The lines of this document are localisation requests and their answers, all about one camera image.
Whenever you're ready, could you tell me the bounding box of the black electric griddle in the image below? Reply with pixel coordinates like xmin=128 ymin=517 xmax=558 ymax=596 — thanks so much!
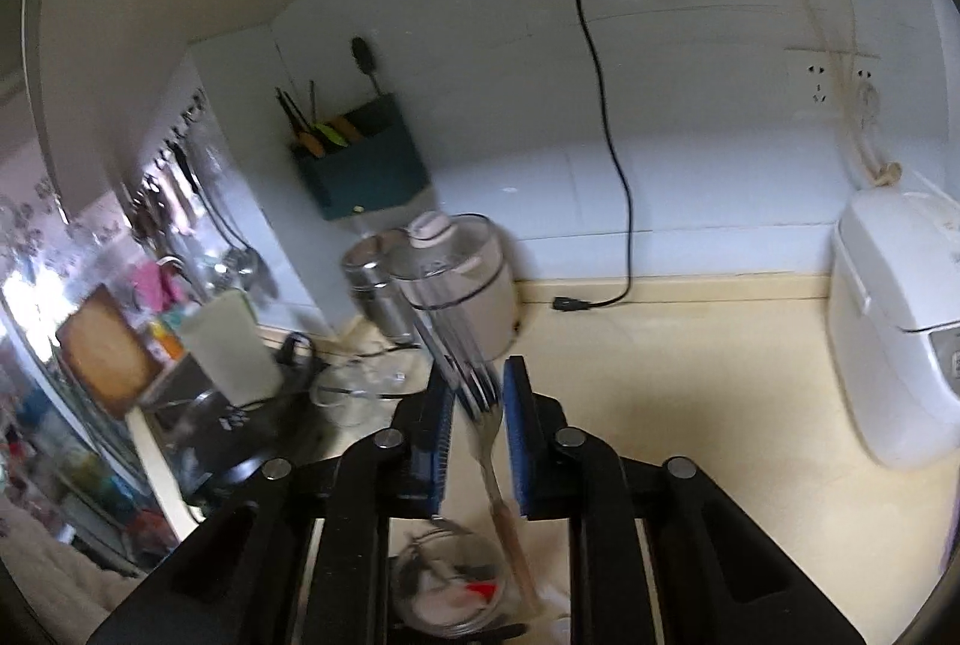
xmin=141 ymin=330 xmax=335 ymax=507

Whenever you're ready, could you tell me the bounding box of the white cutting board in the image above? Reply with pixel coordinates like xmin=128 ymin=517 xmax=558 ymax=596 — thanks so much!
xmin=175 ymin=287 xmax=284 ymax=407

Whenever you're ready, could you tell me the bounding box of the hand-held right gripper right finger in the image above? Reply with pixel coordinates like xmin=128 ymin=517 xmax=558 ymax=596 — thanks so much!
xmin=502 ymin=356 xmax=867 ymax=645

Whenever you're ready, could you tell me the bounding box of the white power cable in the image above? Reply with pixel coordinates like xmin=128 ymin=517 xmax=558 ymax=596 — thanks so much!
xmin=791 ymin=0 xmax=905 ymax=190

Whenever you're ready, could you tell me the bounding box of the black wall hook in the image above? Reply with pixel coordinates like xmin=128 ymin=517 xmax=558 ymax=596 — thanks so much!
xmin=350 ymin=36 xmax=377 ymax=92

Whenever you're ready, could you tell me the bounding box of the pink cloth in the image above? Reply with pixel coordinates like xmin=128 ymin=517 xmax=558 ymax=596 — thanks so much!
xmin=131 ymin=261 xmax=188 ymax=310

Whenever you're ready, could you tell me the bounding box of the white rice cooker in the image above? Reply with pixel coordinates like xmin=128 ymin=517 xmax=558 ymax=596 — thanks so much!
xmin=829 ymin=187 xmax=960 ymax=471

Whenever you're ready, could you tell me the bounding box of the steel ladle with black handle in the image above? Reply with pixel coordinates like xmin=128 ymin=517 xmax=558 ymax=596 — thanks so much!
xmin=176 ymin=146 xmax=261 ymax=297

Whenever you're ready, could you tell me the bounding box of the dark green knife holder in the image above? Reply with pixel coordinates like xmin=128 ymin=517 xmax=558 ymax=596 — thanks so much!
xmin=290 ymin=94 xmax=437 ymax=223

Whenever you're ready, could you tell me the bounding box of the clear glass tumbler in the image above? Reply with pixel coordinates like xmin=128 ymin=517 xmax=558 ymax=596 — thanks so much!
xmin=310 ymin=360 xmax=402 ymax=430

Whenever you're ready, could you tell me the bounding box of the wooden cutting board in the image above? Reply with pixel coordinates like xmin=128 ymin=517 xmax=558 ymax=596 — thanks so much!
xmin=56 ymin=285 xmax=160 ymax=421

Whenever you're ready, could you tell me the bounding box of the stainless steel canister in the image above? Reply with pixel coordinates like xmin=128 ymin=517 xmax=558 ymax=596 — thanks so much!
xmin=341 ymin=231 xmax=416 ymax=344

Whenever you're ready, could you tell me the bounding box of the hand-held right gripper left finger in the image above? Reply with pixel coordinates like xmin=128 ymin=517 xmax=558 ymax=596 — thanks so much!
xmin=86 ymin=379 xmax=457 ymax=645

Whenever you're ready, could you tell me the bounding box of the metal fork with beige handle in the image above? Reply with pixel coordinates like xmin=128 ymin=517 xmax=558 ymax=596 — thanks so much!
xmin=411 ymin=306 xmax=542 ymax=618

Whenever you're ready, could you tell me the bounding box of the wall hook rail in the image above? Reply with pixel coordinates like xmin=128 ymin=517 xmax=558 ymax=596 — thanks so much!
xmin=137 ymin=88 xmax=209 ymax=185

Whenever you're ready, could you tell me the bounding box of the tall clear glass cup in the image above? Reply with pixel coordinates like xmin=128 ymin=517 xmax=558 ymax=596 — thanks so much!
xmin=388 ymin=516 xmax=527 ymax=640

